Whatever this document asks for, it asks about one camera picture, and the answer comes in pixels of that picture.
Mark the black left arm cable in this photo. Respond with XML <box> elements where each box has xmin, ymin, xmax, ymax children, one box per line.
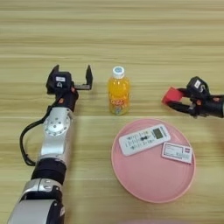
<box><xmin>19</xmin><ymin>99</ymin><xmax>60</xmax><ymax>167</ymax></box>

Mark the red cube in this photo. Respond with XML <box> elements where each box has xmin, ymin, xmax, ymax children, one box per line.
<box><xmin>161</xmin><ymin>87</ymin><xmax>185</xmax><ymax>105</ymax></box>

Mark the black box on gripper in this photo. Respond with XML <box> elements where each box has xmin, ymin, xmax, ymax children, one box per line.
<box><xmin>46</xmin><ymin>71</ymin><xmax>73</xmax><ymax>95</ymax></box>
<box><xmin>186</xmin><ymin>76</ymin><xmax>210</xmax><ymax>97</ymax></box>

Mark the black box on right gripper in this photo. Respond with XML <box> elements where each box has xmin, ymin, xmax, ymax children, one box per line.
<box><xmin>186</xmin><ymin>76</ymin><xmax>210</xmax><ymax>97</ymax></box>

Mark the white and red card box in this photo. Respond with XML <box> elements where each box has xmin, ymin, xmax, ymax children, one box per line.
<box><xmin>161</xmin><ymin>142</ymin><xmax>193</xmax><ymax>165</ymax></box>

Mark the orange juice bottle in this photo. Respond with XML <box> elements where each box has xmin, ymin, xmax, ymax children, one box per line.
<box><xmin>108</xmin><ymin>66</ymin><xmax>131</xmax><ymax>116</ymax></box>

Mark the white remote control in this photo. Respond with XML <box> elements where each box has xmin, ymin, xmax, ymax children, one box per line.
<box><xmin>118</xmin><ymin>123</ymin><xmax>172</xmax><ymax>158</ymax></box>

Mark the pink round plate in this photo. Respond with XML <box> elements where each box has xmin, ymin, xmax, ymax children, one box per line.
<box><xmin>110</xmin><ymin>117</ymin><xmax>197</xmax><ymax>204</ymax></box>

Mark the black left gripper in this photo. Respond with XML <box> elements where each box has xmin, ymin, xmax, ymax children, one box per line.
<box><xmin>46</xmin><ymin>64</ymin><xmax>94</xmax><ymax>113</ymax></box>

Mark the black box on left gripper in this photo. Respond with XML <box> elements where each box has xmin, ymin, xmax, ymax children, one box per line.
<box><xmin>46</xmin><ymin>71</ymin><xmax>73</xmax><ymax>95</ymax></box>

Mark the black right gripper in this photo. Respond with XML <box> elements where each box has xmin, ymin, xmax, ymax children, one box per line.
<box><xmin>167</xmin><ymin>87</ymin><xmax>224</xmax><ymax>118</ymax></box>

